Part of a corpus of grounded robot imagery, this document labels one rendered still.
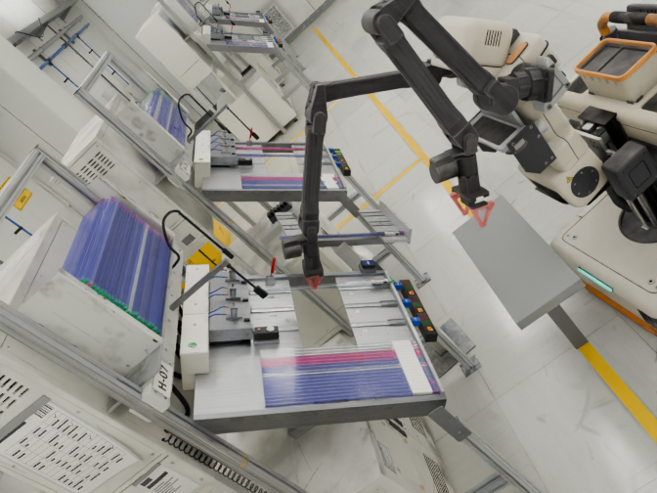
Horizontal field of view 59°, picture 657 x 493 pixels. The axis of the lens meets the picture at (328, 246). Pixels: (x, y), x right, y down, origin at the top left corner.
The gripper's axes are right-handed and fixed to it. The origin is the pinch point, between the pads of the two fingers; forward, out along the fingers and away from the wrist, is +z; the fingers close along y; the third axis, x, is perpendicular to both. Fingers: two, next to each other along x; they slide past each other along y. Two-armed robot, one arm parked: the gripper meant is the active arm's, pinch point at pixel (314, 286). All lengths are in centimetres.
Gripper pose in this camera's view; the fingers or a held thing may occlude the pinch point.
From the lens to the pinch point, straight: 212.7
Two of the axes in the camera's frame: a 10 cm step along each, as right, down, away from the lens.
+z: 0.6, 8.6, 5.1
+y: 1.8, 5.0, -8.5
